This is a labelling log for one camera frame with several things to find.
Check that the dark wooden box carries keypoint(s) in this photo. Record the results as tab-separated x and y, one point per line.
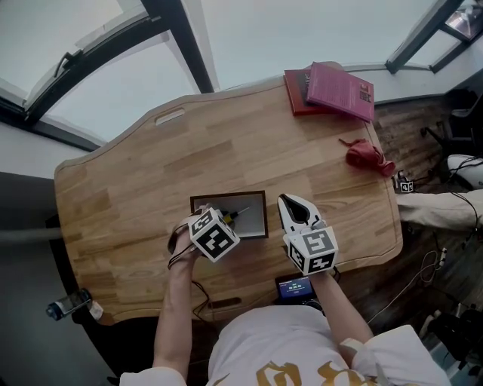
253	222

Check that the white power strip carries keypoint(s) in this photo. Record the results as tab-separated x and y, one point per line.
442	257

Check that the dark red book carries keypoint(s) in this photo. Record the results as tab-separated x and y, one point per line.
296	94

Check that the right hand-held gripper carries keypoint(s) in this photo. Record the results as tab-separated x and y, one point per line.
313	249

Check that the clear water bottle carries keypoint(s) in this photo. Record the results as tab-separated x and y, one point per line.
68	303

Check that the black office chair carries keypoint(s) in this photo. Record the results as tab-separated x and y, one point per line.
464	124

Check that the narrow black framed window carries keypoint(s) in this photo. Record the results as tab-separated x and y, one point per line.
409	45

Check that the grey wall pipe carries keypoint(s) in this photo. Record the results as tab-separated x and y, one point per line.
26	234

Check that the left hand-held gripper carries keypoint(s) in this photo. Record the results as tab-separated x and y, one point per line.
213	235

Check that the pink book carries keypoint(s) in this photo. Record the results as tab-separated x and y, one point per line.
339	90

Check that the person's left forearm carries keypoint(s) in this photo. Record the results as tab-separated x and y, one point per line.
175	309

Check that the black tablet with screen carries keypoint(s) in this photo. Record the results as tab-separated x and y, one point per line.
294	288

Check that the red cloth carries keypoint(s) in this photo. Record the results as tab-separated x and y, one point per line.
366	154

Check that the white paper scrap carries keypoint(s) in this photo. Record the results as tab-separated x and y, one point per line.
97	311

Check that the person's white printed shirt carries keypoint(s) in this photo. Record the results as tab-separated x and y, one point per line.
287	347

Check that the spare grey gripper device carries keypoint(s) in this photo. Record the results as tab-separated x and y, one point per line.
405	184

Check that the person's left hand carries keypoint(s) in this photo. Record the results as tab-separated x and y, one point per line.
185	241

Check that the person's right forearm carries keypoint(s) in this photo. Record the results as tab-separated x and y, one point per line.
339	305

